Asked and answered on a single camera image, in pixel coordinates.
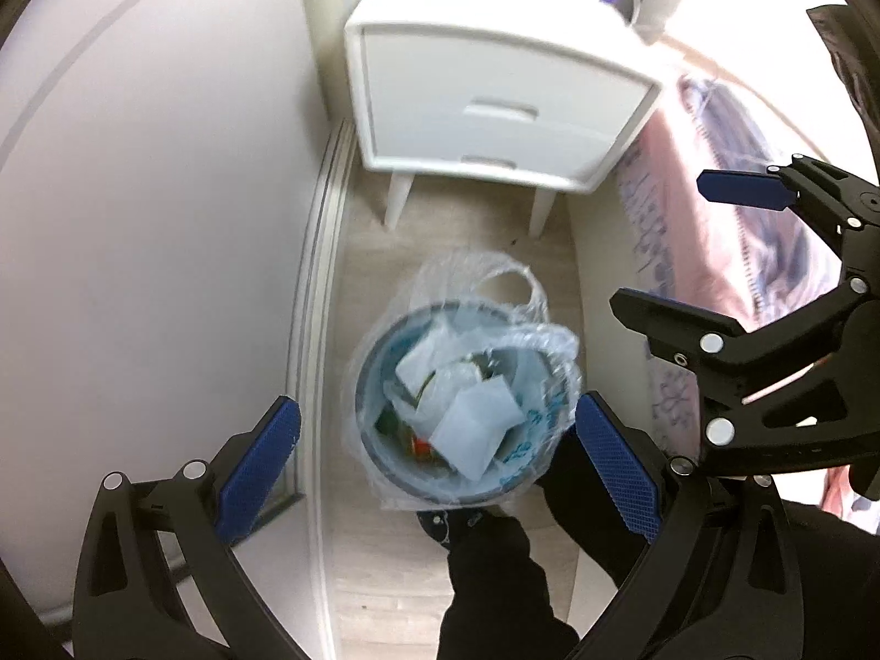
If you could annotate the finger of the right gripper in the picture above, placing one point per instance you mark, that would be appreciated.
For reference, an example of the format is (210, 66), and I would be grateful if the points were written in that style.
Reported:
(839, 206)
(729, 357)

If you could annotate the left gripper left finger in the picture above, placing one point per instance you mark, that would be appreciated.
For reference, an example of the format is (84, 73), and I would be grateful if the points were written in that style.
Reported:
(127, 604)

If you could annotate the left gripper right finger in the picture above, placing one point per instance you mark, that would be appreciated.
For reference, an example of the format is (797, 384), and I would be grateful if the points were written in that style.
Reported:
(719, 577)

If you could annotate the trash bin with plastic bag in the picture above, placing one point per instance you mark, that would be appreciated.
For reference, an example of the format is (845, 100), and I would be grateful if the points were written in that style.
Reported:
(461, 319)

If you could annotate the striped pillow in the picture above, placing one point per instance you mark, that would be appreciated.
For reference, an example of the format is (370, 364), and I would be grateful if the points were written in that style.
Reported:
(786, 263)

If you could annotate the white bed headboard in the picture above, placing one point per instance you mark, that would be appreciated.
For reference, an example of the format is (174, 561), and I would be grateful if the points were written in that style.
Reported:
(771, 48)

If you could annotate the white nightstand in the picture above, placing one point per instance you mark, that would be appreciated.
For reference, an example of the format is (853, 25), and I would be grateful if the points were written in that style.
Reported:
(541, 93)

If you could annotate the cream door frame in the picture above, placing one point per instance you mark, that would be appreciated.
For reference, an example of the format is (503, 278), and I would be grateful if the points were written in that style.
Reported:
(325, 21)

